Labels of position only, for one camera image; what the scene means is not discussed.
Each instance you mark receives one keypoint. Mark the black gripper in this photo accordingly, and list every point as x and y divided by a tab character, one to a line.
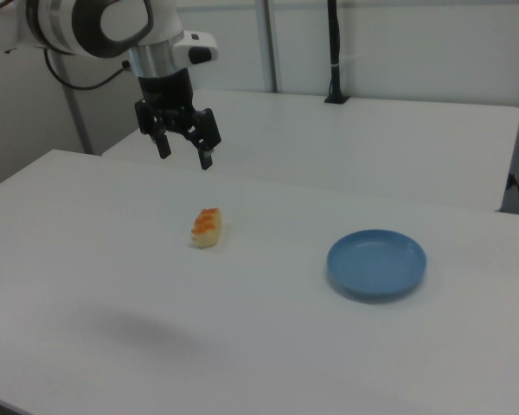
166	91

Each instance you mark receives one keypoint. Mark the toy bread with orange topping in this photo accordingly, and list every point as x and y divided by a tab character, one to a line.
206	229

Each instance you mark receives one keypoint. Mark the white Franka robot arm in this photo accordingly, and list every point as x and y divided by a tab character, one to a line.
91	21

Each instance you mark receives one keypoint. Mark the blue round plate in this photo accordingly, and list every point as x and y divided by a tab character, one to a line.
376	264

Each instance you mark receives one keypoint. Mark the white side table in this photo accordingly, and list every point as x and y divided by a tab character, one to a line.
328	142

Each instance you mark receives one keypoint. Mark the black pole with base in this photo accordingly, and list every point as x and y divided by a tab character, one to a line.
335	52

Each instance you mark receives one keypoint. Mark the grey partition corner post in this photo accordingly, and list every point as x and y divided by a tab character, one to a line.
78	112

